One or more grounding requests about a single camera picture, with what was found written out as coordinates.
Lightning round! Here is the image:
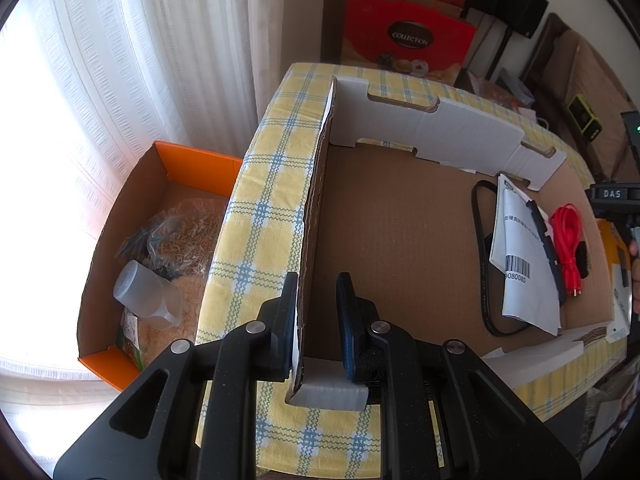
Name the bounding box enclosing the person's right hand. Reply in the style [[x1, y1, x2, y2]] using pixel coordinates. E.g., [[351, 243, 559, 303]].
[[629, 240, 640, 321]]

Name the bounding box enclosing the black speaker stand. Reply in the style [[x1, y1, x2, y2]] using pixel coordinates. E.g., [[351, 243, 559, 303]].
[[497, 30, 517, 77]]

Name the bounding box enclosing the brown sofa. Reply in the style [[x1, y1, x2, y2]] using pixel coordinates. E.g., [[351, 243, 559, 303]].
[[520, 12, 640, 186]]

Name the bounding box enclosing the black cable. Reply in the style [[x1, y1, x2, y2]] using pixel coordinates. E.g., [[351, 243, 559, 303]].
[[471, 180, 531, 336]]

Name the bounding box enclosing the cardboard tray box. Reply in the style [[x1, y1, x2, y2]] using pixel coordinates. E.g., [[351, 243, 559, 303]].
[[285, 75, 628, 411]]

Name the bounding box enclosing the bag of pale grains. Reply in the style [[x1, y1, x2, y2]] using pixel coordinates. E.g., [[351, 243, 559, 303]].
[[134, 275, 212, 363]]

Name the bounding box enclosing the green label packet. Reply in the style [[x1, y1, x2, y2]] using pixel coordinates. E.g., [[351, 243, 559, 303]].
[[116, 310, 147, 367]]

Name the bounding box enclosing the clear bag of dark pieces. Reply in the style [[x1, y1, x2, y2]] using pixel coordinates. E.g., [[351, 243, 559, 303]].
[[117, 212, 191, 281]]

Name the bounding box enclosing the clear plastic bag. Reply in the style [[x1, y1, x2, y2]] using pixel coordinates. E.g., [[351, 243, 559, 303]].
[[470, 72, 526, 107]]

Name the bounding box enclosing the orange cardboard box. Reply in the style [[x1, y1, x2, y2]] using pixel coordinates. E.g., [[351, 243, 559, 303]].
[[75, 141, 244, 392]]

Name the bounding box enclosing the orange white hard drive box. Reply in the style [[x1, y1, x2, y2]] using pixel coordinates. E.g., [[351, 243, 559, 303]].
[[597, 220, 633, 345]]

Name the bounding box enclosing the green black device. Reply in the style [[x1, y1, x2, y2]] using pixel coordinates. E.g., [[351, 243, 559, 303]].
[[566, 95, 602, 141]]

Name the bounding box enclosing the black pouch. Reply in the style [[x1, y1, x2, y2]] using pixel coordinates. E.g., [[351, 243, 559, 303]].
[[522, 200, 568, 306]]

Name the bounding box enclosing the translucent plastic cup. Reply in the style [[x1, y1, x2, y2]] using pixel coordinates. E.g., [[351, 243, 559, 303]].
[[112, 260, 183, 331]]

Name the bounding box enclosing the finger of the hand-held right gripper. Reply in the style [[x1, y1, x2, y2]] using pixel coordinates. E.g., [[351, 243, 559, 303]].
[[615, 217, 640, 261]]

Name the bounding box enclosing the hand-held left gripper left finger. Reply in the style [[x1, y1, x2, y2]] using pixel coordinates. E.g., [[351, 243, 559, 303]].
[[52, 271, 301, 480]]

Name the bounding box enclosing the red cable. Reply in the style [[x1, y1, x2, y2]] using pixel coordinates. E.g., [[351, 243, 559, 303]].
[[549, 203, 590, 298]]

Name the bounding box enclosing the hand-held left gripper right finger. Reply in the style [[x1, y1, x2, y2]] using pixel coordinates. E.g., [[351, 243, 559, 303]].
[[335, 272, 583, 480]]

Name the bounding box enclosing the bag of brown strands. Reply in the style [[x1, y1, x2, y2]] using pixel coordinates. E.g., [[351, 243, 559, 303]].
[[150, 197, 229, 273]]

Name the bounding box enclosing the yellow plaid tablecloth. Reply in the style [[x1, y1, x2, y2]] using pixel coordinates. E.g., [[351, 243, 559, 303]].
[[195, 62, 640, 480]]

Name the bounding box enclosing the red gift box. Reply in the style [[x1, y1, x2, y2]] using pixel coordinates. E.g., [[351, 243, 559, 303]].
[[340, 0, 478, 86]]

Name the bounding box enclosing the white paper leaflet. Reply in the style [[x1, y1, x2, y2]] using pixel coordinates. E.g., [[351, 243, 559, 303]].
[[489, 174, 563, 336]]

